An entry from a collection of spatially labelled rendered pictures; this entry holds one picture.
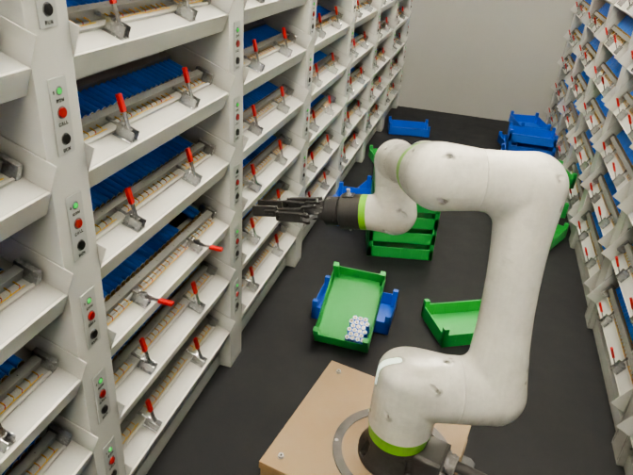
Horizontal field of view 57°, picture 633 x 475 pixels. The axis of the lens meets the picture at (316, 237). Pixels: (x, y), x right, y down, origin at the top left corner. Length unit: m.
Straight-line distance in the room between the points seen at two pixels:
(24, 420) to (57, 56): 0.61
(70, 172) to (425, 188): 0.59
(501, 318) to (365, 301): 1.16
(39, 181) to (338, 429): 0.77
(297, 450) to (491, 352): 0.44
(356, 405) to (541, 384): 0.96
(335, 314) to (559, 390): 0.81
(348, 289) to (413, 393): 1.18
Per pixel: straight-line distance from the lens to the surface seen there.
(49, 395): 1.20
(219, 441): 1.81
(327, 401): 1.38
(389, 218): 1.43
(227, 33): 1.56
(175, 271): 1.50
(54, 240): 1.07
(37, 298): 1.10
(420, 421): 1.16
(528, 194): 1.04
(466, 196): 1.02
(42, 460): 1.34
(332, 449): 1.28
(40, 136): 0.99
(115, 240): 1.25
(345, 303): 2.22
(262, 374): 2.01
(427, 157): 1.01
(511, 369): 1.15
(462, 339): 2.24
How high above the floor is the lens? 1.33
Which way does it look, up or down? 28 degrees down
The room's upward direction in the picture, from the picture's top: 4 degrees clockwise
